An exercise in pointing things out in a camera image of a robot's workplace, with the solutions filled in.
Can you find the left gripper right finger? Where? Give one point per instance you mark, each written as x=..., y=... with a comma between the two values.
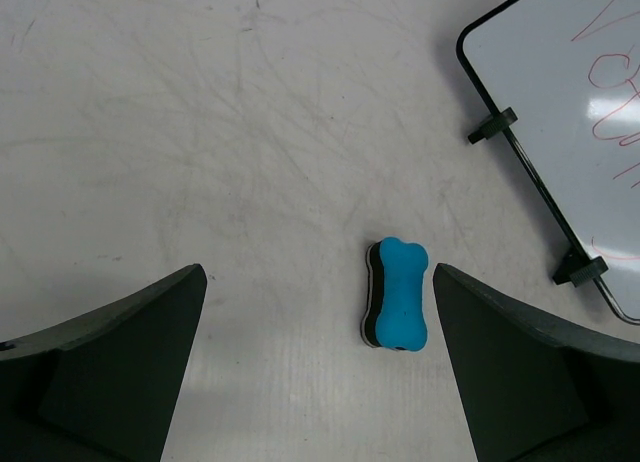
x=534, y=386

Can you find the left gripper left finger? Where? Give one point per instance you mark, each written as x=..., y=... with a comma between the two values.
x=102, y=386

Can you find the blue bone-shaped eraser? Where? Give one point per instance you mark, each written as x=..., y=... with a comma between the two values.
x=394, y=316

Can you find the small black-framed whiteboard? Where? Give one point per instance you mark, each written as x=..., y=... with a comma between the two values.
x=561, y=81

